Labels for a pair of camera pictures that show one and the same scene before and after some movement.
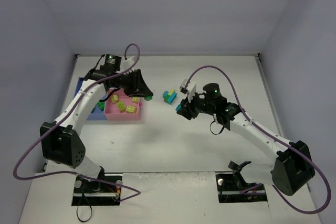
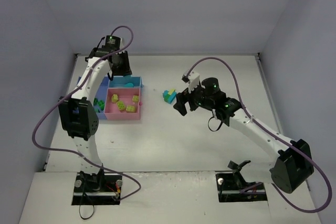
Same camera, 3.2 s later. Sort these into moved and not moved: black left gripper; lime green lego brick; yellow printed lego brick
Moved: black left gripper
Not moved: yellow printed lego brick; lime green lego brick
